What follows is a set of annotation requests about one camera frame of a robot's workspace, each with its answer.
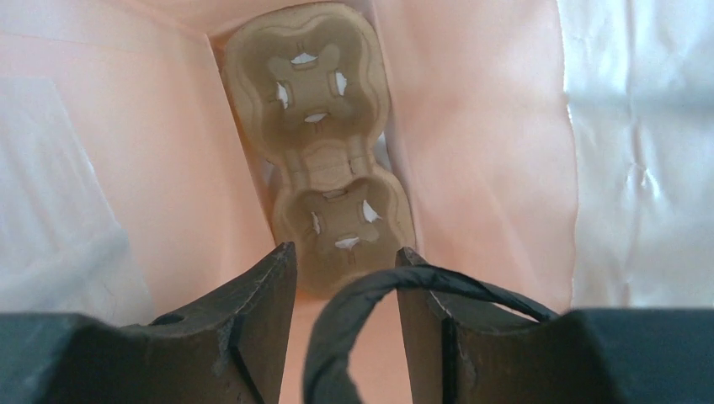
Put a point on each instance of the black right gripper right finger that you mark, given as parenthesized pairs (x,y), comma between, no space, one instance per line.
(466,351)

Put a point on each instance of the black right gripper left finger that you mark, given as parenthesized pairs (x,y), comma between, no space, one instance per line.
(228,346)

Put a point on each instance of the single brown cup carrier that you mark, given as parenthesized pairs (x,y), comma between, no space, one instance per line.
(309,87)

